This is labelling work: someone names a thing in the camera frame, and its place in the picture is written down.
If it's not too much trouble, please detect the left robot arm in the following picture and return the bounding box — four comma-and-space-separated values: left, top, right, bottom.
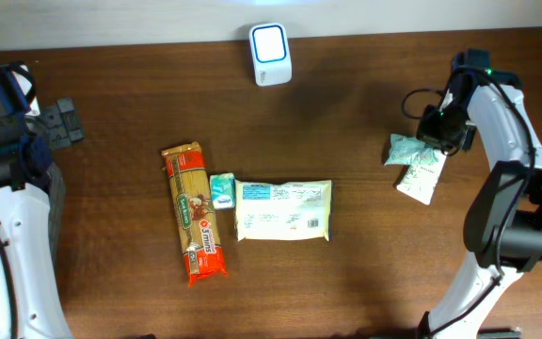
0, 61, 85, 338

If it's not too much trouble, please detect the pale yellow snack package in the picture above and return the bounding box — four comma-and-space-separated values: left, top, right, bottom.
234, 180, 333, 241

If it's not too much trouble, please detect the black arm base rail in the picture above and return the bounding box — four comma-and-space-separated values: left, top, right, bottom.
477, 329, 522, 339

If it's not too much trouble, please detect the grey plastic mesh basket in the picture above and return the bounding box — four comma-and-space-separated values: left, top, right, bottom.
44, 162, 67, 269

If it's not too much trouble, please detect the teal wet wipes pack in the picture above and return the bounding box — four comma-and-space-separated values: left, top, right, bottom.
384, 134, 441, 166

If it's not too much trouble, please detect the white cream tube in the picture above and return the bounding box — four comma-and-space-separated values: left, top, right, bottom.
396, 151, 447, 205

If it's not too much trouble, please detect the small teal tissue pack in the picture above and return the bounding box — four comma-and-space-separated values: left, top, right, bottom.
209, 173, 235, 210

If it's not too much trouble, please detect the orange spaghetti package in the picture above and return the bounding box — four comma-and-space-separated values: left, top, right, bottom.
161, 142, 227, 285

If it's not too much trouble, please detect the white barcode scanner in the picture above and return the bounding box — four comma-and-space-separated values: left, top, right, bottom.
248, 23, 293, 87

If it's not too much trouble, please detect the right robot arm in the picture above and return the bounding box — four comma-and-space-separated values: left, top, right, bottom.
416, 49, 542, 338

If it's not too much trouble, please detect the black camera cable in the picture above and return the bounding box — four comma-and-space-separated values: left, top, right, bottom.
401, 68, 535, 331

